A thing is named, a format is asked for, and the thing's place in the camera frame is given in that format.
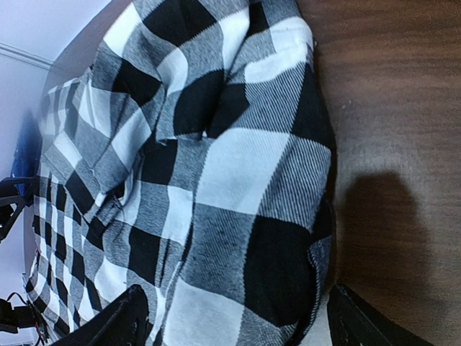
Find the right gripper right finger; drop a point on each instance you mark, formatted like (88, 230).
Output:
(353, 321)

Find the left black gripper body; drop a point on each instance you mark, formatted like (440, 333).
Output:
(16, 194)

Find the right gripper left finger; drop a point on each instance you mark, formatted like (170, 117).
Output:
(123, 322)

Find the blue plaid shirt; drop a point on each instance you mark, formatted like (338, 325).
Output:
(28, 149)

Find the black white checked shirt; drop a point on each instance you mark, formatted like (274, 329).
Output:
(191, 159)

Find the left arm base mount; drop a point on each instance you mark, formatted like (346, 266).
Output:
(14, 318)

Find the left aluminium frame post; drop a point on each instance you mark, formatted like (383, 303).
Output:
(17, 54)

